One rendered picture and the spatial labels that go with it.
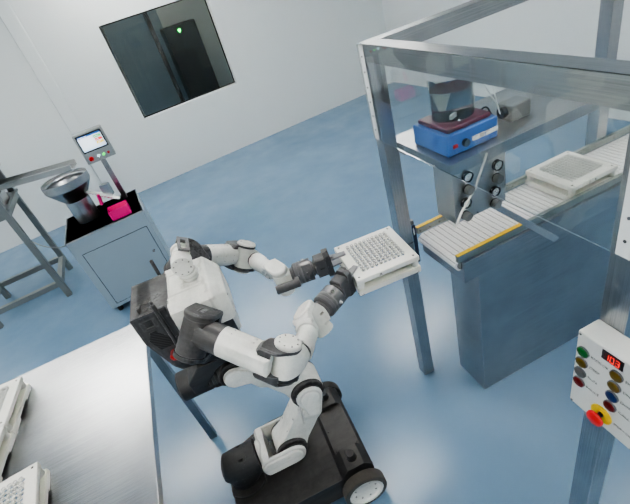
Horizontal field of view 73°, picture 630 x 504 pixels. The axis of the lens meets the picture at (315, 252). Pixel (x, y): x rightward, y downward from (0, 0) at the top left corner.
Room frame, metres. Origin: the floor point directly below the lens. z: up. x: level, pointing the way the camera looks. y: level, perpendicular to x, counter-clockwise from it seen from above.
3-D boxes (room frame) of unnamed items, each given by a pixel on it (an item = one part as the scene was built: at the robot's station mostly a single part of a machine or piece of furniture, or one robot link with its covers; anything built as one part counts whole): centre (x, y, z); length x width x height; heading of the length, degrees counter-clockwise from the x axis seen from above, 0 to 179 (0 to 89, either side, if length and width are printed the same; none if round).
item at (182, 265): (1.18, 0.41, 1.36); 0.10 x 0.07 x 0.09; 9
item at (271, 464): (1.19, 0.43, 0.28); 0.21 x 0.20 x 0.13; 99
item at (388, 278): (1.29, -0.21, 1.03); 0.24 x 0.24 x 0.02; 7
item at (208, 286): (1.18, 0.47, 1.16); 0.34 x 0.30 x 0.36; 9
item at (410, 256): (1.29, -0.21, 1.07); 0.25 x 0.24 x 0.02; 7
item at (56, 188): (3.44, 1.64, 0.95); 0.49 x 0.36 x 0.38; 107
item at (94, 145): (3.60, 1.42, 1.07); 0.23 x 0.10 x 0.62; 107
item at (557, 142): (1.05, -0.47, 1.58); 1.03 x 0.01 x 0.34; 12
